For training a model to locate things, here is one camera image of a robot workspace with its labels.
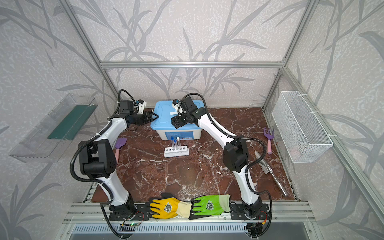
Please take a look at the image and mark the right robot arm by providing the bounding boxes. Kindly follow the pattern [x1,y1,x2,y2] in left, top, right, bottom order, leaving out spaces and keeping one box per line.
[171,93,267,219]

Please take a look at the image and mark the metal tongs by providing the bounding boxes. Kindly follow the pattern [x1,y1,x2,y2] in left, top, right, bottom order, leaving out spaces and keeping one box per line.
[252,154,289,200]

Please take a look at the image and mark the green work glove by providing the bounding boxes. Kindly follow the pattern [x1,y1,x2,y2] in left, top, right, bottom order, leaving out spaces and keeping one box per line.
[189,195,231,220]

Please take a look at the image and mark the white wire mesh basket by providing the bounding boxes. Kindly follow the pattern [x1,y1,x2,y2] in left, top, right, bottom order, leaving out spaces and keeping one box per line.
[272,91,333,164]

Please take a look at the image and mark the blue plastic bin lid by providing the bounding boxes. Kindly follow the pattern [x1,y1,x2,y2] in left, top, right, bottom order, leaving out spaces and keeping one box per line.
[151,101,200,131]

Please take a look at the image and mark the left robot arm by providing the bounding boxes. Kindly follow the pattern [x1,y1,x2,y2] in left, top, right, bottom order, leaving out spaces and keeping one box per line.
[70,89,159,215]

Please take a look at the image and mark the aluminium frame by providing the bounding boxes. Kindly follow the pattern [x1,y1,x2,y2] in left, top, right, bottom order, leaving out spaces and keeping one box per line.
[60,1,384,222]

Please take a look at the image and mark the yellow work glove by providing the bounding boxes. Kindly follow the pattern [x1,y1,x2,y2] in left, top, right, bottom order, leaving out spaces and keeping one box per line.
[146,193,193,220]

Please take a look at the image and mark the white test tube rack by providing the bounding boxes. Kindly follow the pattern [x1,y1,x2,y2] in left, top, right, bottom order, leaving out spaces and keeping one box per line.
[164,146,189,158]

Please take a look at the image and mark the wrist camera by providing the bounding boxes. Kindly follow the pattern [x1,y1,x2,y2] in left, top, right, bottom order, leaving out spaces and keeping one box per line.
[172,97,198,116]
[133,100,147,114]

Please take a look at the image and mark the white plastic storage bin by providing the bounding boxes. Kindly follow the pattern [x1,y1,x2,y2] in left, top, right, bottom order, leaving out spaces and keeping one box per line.
[154,112,202,141]

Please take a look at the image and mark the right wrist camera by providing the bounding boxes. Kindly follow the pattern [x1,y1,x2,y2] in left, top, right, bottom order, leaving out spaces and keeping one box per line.
[172,97,198,116]

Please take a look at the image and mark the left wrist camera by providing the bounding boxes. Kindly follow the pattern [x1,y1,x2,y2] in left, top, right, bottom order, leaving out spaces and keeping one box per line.
[133,100,147,114]

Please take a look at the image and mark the test tube cork stopper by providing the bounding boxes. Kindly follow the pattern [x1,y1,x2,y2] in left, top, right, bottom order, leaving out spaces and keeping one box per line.
[177,137,182,150]

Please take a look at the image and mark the clear wall shelf green mat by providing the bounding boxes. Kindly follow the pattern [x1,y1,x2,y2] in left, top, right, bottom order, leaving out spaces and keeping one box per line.
[9,94,98,163]

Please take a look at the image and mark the purple toy shovel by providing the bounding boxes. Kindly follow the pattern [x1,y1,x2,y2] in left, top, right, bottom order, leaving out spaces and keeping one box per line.
[115,138,127,163]

